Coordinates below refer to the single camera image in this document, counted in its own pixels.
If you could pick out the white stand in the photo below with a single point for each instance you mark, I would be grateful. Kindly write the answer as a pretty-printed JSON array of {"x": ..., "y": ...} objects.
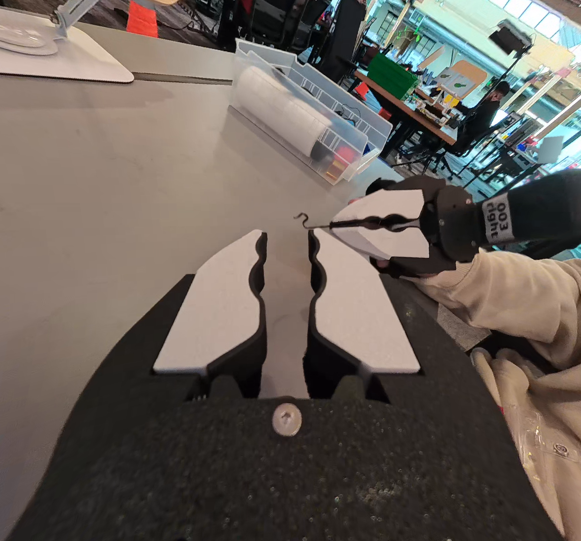
[{"x": 45, "y": 51}]

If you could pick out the white paper towel roll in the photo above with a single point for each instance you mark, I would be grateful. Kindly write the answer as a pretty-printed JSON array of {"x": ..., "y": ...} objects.
[{"x": 277, "y": 105}]

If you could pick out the clear plastic container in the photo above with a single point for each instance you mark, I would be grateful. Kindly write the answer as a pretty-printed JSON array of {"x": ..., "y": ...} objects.
[{"x": 268, "y": 57}]

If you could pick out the wooden sign green leaves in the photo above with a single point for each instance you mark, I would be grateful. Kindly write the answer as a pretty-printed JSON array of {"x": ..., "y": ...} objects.
[{"x": 458, "y": 78}]

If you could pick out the green panel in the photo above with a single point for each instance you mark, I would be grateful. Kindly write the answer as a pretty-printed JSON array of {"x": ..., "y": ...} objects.
[{"x": 392, "y": 73}]

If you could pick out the black standing panel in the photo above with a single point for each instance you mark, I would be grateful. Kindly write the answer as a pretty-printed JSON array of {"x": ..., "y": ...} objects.
[{"x": 345, "y": 32}]

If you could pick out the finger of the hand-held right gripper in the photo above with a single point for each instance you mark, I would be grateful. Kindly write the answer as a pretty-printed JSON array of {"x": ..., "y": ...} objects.
[
  {"x": 390, "y": 203},
  {"x": 395, "y": 243}
]

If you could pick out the wooden table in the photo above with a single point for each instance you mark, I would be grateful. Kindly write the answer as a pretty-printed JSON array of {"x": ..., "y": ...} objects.
[{"x": 408, "y": 110}]

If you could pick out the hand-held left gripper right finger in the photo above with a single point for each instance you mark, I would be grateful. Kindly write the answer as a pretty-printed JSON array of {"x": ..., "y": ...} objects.
[{"x": 363, "y": 323}]

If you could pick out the black office chair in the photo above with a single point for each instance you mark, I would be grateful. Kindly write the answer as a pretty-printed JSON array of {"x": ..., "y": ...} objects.
[{"x": 277, "y": 1}]

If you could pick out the grey desk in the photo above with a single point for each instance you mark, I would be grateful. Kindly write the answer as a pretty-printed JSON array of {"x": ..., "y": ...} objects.
[{"x": 113, "y": 187}]

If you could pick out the red box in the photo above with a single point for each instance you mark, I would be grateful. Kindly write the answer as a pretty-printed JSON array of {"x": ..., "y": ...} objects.
[{"x": 141, "y": 17}]

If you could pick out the black light panel stand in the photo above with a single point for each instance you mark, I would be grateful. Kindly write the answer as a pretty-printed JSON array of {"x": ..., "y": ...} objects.
[{"x": 508, "y": 37}]

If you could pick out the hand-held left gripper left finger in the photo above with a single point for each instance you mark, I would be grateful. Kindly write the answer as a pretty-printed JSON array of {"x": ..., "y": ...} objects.
[{"x": 213, "y": 318}]

